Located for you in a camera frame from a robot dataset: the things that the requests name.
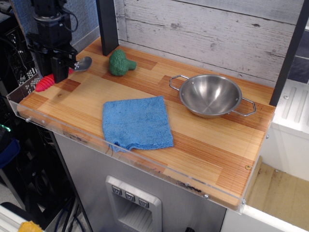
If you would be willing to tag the silver toy dispenser panel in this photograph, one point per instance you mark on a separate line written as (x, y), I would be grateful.
(134, 210)

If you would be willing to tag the steel bowl with handles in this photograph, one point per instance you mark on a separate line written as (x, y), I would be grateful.
(209, 95)

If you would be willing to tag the clear acrylic edge guard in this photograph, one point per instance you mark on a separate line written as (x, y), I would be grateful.
(210, 157)

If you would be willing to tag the white toy sink unit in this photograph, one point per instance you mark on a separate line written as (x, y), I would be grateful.
(278, 195)

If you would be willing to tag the black vertical post right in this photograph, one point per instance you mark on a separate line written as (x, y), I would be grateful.
(291, 52)

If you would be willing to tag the black plastic crate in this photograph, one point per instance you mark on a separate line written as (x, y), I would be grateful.
(16, 62)

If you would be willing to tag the red handled metal spoon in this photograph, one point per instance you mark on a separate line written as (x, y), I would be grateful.
(48, 81)

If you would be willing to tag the blue folded cloth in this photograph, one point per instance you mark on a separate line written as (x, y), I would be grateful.
(136, 124)

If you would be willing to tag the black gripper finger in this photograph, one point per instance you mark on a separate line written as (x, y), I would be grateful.
(60, 67)
(43, 56)

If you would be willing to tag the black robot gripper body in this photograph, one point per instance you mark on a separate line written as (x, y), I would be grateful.
(54, 28)

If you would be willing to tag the yellow object bottom left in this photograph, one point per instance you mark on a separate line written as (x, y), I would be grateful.
(29, 226)

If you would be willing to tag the green toy broccoli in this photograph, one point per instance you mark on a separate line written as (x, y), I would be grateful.
(119, 65)

